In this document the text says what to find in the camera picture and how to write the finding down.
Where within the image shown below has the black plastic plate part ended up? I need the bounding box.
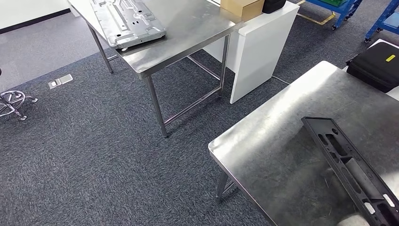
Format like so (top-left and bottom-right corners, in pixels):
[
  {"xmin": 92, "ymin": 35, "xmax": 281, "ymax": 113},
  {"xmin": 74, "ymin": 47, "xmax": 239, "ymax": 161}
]
[{"xmin": 301, "ymin": 117, "xmax": 399, "ymax": 226}]

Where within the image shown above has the stainless steel workbench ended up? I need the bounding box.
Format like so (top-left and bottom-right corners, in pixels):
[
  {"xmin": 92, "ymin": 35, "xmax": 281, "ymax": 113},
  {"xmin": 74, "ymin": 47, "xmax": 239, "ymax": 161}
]
[
  {"xmin": 67, "ymin": 0, "xmax": 244, "ymax": 138},
  {"xmin": 208, "ymin": 61, "xmax": 399, "ymax": 226}
]

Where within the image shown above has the white cabinet block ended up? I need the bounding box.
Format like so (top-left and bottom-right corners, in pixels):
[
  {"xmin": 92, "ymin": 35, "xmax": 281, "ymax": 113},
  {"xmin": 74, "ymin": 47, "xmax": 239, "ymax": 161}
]
[{"xmin": 202, "ymin": 1, "xmax": 300, "ymax": 105}]

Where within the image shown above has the brown cardboard box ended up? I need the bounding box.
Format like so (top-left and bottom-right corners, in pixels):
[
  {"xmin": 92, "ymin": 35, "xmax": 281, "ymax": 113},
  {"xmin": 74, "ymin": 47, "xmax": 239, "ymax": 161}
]
[{"xmin": 220, "ymin": 0, "xmax": 265, "ymax": 23}]

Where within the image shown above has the grey stamped metal panel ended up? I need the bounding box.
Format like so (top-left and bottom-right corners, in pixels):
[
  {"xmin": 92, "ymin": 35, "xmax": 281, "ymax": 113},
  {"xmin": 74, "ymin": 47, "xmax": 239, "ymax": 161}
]
[{"xmin": 89, "ymin": 0, "xmax": 167, "ymax": 49}]

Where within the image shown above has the green plastic crate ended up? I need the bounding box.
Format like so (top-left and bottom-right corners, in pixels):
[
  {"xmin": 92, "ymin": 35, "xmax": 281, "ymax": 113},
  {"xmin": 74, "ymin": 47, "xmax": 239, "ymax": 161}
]
[{"xmin": 318, "ymin": 0, "xmax": 348, "ymax": 7}]

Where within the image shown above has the blue steel trolley rack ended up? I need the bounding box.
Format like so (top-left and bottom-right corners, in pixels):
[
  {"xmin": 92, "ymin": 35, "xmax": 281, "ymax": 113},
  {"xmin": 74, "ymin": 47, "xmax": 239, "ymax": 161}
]
[
  {"xmin": 305, "ymin": 0, "xmax": 364, "ymax": 31},
  {"xmin": 364, "ymin": 0, "xmax": 399, "ymax": 44}
]

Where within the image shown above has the black round swivel stool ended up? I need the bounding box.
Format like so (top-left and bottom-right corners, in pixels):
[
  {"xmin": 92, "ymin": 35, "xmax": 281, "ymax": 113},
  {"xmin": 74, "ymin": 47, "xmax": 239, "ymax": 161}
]
[{"xmin": 0, "ymin": 68, "xmax": 39, "ymax": 121}]

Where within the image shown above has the grey floor cable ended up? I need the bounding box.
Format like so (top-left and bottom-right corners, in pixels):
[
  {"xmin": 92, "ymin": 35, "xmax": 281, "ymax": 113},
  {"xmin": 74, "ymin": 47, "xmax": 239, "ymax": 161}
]
[{"xmin": 271, "ymin": 75, "xmax": 290, "ymax": 85}]

